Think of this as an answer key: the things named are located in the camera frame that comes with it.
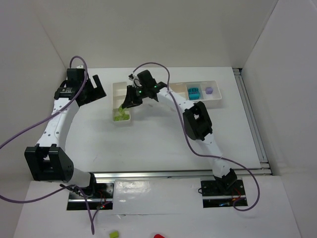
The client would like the light green lego stack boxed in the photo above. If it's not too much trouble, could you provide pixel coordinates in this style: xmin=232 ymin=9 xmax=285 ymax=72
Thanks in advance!
xmin=118 ymin=105 xmax=127 ymax=116

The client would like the long teal lego brick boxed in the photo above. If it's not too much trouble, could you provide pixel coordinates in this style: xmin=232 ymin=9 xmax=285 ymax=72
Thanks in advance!
xmin=188 ymin=87 xmax=200 ymax=101

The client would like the small purple lego brick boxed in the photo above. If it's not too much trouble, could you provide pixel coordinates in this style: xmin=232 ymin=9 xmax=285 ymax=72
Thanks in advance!
xmin=205 ymin=87 xmax=213 ymax=95

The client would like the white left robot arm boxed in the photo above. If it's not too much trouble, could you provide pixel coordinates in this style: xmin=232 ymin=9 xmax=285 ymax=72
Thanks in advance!
xmin=24 ymin=66 xmax=106 ymax=197

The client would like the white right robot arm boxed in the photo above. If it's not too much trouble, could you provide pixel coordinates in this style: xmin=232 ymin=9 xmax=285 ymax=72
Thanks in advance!
xmin=122 ymin=70 xmax=237 ymax=191

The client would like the narrow white compartment tray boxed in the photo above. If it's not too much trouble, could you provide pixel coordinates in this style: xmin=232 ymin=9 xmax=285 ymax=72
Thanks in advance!
xmin=112 ymin=82 xmax=132 ymax=126

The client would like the wide white compartment tray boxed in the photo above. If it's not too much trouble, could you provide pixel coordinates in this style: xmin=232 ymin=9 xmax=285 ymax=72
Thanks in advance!
xmin=169 ymin=80 xmax=222 ymax=109

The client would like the green lego on foreground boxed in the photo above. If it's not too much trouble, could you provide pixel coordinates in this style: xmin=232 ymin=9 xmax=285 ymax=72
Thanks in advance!
xmin=109 ymin=231 xmax=119 ymax=238

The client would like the red object at edge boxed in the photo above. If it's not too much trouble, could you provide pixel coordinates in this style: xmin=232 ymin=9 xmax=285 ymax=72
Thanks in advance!
xmin=153 ymin=234 xmax=165 ymax=238

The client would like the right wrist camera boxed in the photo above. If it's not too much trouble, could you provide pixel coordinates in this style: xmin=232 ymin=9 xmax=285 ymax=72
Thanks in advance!
xmin=128 ymin=74 xmax=142 ymax=88

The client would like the aluminium rail front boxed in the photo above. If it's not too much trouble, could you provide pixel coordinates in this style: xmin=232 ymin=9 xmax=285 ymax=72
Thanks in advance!
xmin=86 ymin=169 xmax=273 ymax=181

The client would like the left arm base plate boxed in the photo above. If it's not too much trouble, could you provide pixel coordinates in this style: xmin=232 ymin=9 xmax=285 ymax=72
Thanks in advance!
xmin=66 ymin=182 xmax=114 ymax=211

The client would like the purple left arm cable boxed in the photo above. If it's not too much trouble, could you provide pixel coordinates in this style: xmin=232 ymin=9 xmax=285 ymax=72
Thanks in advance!
xmin=0 ymin=56 xmax=96 ymax=235

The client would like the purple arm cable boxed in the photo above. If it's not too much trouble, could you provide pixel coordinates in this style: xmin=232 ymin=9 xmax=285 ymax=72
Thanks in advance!
xmin=0 ymin=56 xmax=96 ymax=235
xmin=132 ymin=61 xmax=260 ymax=212

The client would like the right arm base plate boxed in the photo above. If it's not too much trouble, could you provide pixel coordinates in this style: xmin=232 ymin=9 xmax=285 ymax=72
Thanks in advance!
xmin=198 ymin=179 xmax=248 ymax=208

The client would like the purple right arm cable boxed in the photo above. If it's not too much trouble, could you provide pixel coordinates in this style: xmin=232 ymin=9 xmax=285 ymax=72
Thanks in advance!
xmin=132 ymin=61 xmax=260 ymax=212

